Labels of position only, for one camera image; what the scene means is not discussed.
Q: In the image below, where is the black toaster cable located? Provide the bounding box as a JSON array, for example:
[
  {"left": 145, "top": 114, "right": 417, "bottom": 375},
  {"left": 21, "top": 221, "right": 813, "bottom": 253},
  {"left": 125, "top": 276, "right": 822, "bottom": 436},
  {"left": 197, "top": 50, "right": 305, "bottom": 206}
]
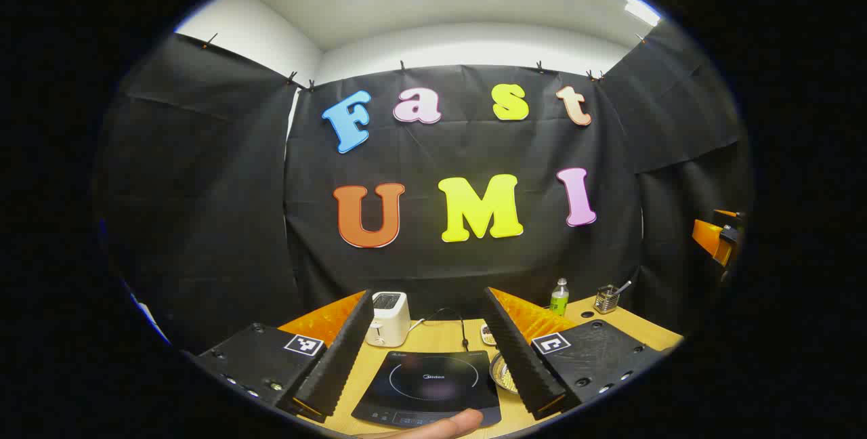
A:
[{"left": 408, "top": 308, "right": 471, "bottom": 352}]

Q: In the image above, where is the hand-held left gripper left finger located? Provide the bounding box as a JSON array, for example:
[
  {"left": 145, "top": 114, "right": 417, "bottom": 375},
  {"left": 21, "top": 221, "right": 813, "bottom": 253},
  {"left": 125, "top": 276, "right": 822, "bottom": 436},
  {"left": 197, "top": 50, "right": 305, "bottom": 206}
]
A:
[{"left": 193, "top": 289, "right": 375, "bottom": 424}]

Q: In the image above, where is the green drink bottle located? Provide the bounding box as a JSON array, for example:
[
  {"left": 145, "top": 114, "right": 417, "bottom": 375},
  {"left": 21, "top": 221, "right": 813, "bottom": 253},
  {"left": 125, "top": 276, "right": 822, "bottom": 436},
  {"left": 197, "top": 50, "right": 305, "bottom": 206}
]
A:
[{"left": 549, "top": 278, "right": 570, "bottom": 316}]

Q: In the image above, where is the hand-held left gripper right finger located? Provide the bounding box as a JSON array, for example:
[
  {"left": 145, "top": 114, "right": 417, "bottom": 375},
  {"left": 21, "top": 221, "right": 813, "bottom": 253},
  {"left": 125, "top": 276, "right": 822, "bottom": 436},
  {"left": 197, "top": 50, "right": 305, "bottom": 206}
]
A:
[{"left": 482, "top": 287, "right": 668, "bottom": 421}]

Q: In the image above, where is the small ceiling light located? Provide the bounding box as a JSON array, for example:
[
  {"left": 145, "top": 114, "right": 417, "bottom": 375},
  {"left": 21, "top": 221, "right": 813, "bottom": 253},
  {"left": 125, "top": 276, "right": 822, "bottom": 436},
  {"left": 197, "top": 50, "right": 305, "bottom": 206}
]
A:
[{"left": 625, "top": 0, "right": 661, "bottom": 26}]

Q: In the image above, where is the white toaster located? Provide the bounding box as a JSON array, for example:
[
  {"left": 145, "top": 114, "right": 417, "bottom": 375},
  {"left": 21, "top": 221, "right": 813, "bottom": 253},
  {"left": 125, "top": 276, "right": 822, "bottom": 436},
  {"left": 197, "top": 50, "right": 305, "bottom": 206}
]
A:
[{"left": 366, "top": 291, "right": 412, "bottom": 348}]

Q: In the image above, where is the steel pot with black handle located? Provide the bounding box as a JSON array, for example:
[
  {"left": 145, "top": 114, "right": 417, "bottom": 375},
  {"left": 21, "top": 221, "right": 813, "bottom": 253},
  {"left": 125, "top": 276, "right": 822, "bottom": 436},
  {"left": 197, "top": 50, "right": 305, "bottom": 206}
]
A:
[{"left": 489, "top": 351, "right": 519, "bottom": 394}]

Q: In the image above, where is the black induction cooktop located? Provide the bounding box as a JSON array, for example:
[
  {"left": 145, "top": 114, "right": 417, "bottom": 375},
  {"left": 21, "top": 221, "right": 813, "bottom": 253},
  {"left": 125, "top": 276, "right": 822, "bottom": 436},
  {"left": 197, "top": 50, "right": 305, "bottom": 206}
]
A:
[{"left": 351, "top": 350, "right": 502, "bottom": 428}]

